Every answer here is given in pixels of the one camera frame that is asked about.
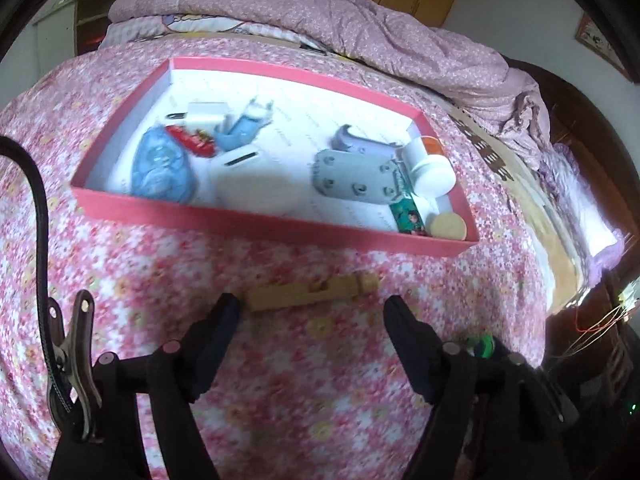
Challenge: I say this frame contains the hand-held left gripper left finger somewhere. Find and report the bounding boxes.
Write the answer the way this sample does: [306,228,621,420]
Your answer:
[92,292,242,480]

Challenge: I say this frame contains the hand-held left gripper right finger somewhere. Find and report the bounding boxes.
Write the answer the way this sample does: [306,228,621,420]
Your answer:
[382,294,556,480]

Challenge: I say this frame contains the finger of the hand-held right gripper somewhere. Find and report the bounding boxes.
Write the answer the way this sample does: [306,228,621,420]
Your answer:
[542,370,581,426]

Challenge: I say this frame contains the wooden clip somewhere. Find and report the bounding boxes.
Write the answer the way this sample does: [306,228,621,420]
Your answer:
[244,270,381,313]

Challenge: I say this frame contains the pink cardboard box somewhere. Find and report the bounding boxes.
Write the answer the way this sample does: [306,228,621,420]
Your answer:
[70,56,481,257]

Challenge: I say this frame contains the round wooden disc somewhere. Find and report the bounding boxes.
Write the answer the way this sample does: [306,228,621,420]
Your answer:
[430,212,468,241]

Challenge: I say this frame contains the white earbuds case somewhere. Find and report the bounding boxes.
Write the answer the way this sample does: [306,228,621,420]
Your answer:
[210,146,301,211]

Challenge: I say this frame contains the white bottle with orange label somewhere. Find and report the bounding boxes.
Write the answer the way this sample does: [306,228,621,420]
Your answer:
[397,136,457,198]

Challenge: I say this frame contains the grey studded case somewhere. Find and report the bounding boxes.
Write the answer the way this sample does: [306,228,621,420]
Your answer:
[312,149,403,206]

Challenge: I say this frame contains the pale purple plastic clip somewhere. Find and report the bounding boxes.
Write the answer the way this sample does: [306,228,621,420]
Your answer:
[335,124,401,161]

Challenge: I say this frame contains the red small packet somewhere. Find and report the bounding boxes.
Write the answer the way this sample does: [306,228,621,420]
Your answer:
[165,125,218,157]

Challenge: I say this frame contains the white charger plug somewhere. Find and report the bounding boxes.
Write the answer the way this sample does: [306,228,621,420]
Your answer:
[167,101,231,133]

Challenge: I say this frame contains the small green round object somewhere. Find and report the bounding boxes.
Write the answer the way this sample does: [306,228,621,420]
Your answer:
[465,336,496,361]

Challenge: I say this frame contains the pink floral bedsheet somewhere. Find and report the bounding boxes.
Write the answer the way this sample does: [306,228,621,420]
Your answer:
[0,35,551,480]

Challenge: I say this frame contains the green patterned lighter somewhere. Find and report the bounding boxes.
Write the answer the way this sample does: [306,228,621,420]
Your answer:
[387,167,431,237]

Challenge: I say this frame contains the beige woven bed mat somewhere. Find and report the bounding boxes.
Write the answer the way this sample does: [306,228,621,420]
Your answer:
[445,105,593,311]

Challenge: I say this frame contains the metal spring clip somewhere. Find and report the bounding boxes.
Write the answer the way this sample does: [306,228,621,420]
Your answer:
[47,290,103,443]

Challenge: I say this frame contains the purple fringed pillow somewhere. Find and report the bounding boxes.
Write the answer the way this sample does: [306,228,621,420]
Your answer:
[542,142,628,271]

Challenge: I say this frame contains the dark wooden headboard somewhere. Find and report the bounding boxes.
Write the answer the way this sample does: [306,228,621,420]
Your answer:
[500,57,640,281]

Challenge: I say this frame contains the cartoon print pillow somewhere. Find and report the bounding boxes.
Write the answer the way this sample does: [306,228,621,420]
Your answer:
[100,12,281,46]

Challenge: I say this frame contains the purple floral quilt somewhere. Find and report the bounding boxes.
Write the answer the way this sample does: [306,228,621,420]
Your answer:
[107,0,551,171]

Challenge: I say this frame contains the wooden bedside cabinet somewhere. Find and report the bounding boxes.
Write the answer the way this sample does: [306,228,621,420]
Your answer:
[32,0,131,56]

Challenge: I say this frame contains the black cable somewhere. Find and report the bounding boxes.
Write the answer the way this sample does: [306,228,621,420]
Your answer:
[0,135,76,426]

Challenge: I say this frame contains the framed wall picture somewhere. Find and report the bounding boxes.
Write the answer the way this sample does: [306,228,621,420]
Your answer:
[574,12,633,83]

